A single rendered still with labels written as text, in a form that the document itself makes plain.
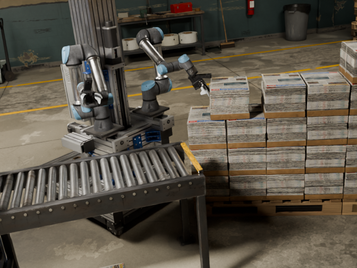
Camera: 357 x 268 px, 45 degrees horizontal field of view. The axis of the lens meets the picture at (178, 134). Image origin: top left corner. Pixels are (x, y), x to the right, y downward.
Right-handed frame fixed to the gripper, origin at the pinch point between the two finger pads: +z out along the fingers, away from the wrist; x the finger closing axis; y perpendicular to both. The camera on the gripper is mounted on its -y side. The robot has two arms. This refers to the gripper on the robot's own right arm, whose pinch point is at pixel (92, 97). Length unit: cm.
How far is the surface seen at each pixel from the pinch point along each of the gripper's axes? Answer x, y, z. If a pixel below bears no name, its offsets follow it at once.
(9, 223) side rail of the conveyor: 51, 57, 35
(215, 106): -93, 17, -21
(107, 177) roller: -4.0, 43.4, 21.9
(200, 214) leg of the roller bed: -53, 61, 49
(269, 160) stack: -133, 57, -1
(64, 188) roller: 21, 47, 21
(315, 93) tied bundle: -154, 2, 13
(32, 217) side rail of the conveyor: 40, 54, 36
